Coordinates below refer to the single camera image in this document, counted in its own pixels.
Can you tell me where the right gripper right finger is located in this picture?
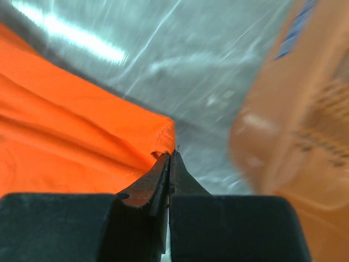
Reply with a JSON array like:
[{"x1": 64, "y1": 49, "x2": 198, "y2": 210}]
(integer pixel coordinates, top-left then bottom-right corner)
[{"x1": 169, "y1": 151, "x2": 312, "y2": 262}]

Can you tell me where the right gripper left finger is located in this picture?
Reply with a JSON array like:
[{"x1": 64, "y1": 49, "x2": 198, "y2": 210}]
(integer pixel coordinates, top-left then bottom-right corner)
[{"x1": 1, "y1": 154, "x2": 170, "y2": 261}]

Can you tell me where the orange t shirt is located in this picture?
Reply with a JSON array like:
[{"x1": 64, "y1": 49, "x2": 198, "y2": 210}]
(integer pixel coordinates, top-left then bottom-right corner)
[{"x1": 1, "y1": 25, "x2": 176, "y2": 195}]

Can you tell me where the orange plastic basket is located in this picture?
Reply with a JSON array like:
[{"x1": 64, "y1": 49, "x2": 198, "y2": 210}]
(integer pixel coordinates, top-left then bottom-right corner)
[{"x1": 230, "y1": 1, "x2": 348, "y2": 261}]

